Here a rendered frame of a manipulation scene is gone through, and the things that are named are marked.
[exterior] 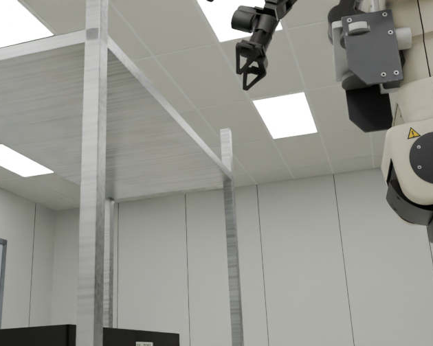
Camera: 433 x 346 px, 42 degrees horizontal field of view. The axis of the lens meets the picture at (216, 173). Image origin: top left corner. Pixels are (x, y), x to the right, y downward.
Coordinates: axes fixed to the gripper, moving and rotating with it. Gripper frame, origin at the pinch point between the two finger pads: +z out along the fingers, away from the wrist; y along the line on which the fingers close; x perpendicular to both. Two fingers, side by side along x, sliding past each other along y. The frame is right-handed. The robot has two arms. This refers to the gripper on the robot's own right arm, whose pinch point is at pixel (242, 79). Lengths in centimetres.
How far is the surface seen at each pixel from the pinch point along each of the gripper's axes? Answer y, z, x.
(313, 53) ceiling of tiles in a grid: -321, -179, -69
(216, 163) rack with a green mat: -10.2, 22.4, -1.1
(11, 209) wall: -600, 56, -490
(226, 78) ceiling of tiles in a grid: -343, -141, -147
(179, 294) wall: -710, 73, -221
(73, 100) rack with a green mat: 39, 32, -18
